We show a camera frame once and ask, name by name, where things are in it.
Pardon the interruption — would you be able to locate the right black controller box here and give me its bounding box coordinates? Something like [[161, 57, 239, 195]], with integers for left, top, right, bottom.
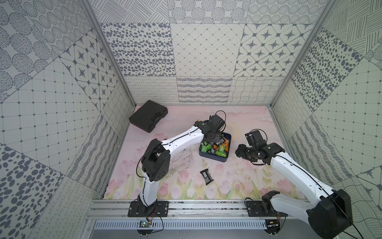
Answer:
[[264, 220, 281, 236]]

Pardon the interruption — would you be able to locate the black plastic tool case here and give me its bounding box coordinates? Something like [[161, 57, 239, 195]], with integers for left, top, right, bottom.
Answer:
[[129, 100, 168, 132]]

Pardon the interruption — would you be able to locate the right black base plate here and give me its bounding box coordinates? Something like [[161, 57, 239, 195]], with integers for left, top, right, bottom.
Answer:
[[244, 200, 288, 218]]

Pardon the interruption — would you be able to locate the black cookie packet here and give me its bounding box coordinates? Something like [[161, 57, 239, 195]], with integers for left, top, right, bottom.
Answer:
[[200, 169, 214, 185]]

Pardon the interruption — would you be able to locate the dark blue storage box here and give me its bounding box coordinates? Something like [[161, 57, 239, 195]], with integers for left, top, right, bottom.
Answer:
[[199, 132, 232, 162]]

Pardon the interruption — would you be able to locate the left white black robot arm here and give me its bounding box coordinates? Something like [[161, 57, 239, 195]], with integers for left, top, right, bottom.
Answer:
[[138, 114, 226, 208]]

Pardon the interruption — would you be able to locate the green snack packet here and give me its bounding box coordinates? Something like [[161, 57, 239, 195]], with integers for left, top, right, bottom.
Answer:
[[201, 142, 212, 153]]

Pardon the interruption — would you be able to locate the green circuit board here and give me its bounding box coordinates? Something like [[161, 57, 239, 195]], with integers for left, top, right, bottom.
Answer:
[[139, 220, 151, 228]]

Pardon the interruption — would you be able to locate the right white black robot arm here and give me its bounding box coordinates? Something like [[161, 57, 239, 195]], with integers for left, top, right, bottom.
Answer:
[[235, 129, 354, 239]]

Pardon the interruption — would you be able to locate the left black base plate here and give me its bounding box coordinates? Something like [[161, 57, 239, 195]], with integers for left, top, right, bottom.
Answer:
[[128, 201, 170, 218]]

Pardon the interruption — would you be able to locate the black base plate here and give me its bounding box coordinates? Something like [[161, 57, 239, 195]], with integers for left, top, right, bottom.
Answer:
[[244, 200, 288, 218], [128, 201, 170, 218]]

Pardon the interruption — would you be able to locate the white vent grille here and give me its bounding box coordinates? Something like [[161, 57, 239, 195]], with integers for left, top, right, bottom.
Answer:
[[94, 219, 266, 230]]

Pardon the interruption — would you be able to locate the aluminium mounting rail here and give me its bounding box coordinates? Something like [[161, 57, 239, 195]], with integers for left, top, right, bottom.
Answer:
[[85, 198, 332, 221]]

